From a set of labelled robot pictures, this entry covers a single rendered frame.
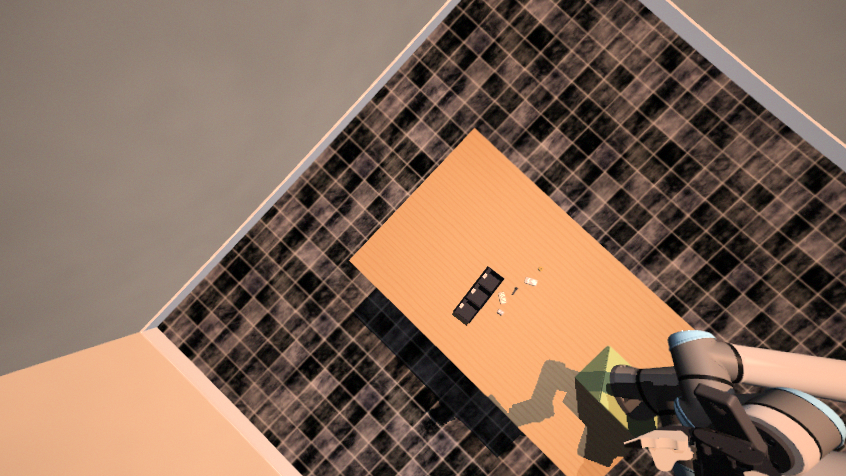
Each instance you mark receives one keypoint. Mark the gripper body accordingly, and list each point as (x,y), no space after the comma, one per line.
(720,450)

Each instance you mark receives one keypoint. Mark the black rack of bins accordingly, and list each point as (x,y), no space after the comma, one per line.
(479,295)

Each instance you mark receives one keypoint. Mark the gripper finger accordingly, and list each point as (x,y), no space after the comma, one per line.
(666,445)
(765,469)

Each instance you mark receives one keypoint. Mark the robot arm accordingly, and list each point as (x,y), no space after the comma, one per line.
(808,426)

